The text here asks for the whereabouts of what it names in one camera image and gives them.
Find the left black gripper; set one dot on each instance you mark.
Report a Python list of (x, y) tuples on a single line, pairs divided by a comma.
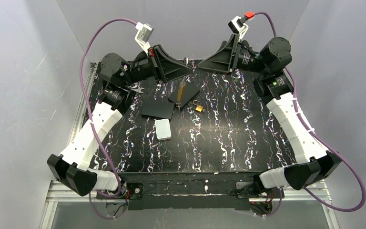
[(155, 63)]

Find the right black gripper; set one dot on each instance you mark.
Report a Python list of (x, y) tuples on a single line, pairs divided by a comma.
[(234, 55)]

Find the large brass padlock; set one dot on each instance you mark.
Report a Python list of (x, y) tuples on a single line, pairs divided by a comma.
[(181, 90)]

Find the small brass padlock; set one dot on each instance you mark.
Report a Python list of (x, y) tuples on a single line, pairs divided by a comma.
[(198, 106)]

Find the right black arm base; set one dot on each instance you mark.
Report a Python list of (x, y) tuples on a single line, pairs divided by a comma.
[(263, 202)]

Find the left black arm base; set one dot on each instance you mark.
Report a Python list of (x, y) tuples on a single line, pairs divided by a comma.
[(117, 205)]

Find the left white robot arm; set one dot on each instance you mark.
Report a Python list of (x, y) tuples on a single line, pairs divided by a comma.
[(71, 166)]

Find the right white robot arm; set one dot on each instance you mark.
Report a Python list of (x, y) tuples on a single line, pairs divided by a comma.
[(313, 161)]

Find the silver open-end wrench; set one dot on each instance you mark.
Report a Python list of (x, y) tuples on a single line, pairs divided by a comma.
[(139, 90)]

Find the black square plate left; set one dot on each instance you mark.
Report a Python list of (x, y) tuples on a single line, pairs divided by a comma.
[(157, 109)]

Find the white rectangular box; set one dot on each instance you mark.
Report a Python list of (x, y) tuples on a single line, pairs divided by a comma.
[(162, 129)]

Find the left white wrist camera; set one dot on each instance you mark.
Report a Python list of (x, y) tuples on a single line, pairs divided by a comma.
[(142, 36)]

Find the aluminium frame rail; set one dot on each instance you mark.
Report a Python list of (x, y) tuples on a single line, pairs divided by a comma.
[(64, 209)]

